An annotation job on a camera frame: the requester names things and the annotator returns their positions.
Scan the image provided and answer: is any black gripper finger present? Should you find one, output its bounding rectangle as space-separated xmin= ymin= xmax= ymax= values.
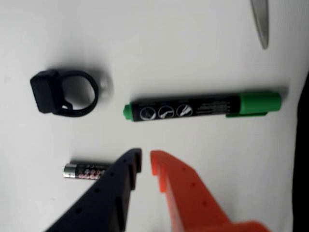
xmin=44 ymin=148 xmax=142 ymax=232

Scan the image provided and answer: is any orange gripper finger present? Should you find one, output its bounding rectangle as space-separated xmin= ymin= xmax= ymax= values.
xmin=150 ymin=149 xmax=269 ymax=232

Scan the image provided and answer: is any green marker with black label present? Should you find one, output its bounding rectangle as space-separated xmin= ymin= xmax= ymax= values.
xmin=123 ymin=91 xmax=282 ymax=123

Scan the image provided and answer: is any black fabric bag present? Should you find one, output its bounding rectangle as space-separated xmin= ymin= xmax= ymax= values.
xmin=296 ymin=70 xmax=309 ymax=232

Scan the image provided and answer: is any black AA battery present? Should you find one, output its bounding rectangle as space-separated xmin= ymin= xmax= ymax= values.
xmin=62 ymin=159 xmax=114 ymax=181

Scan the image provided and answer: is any black ring strap clamp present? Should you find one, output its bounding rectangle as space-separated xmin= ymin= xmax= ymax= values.
xmin=30 ymin=69 xmax=113 ymax=118

